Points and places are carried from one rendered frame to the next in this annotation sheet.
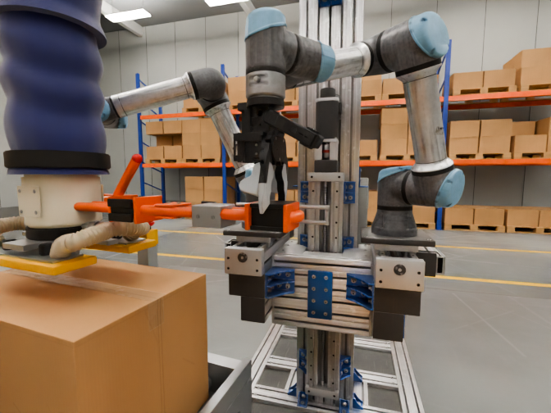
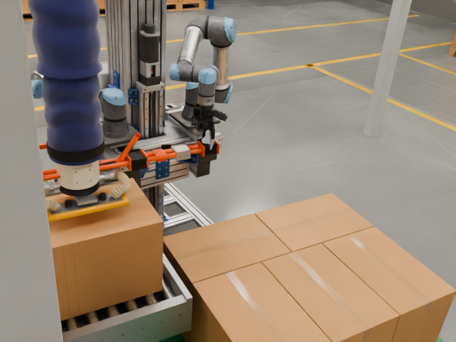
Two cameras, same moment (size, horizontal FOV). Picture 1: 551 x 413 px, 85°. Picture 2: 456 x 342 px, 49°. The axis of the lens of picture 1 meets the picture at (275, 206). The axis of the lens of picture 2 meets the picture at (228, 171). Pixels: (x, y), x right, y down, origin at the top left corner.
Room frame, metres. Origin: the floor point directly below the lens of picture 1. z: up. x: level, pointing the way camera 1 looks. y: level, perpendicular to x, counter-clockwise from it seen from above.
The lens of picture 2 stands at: (-0.80, 1.61, 2.24)
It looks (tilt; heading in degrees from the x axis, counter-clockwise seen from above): 30 degrees down; 308
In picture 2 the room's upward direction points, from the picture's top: 5 degrees clockwise
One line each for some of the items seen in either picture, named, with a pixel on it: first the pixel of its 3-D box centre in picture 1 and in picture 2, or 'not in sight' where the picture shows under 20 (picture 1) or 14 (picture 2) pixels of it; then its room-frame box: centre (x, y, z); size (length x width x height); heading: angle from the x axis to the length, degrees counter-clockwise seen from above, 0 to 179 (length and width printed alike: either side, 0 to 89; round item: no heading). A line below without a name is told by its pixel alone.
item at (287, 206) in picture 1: (272, 215); (207, 147); (0.57, 0.01, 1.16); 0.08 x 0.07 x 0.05; 68
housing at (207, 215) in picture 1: (214, 215); (180, 152); (0.62, 0.13, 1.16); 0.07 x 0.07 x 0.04; 68
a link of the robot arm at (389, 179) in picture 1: (397, 185); (197, 89); (1.04, -0.42, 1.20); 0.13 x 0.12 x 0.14; 35
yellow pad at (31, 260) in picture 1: (27, 251); (85, 202); (0.71, 0.60, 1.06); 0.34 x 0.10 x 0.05; 68
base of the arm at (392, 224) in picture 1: (393, 219); (195, 108); (1.05, -0.42, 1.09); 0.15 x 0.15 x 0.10
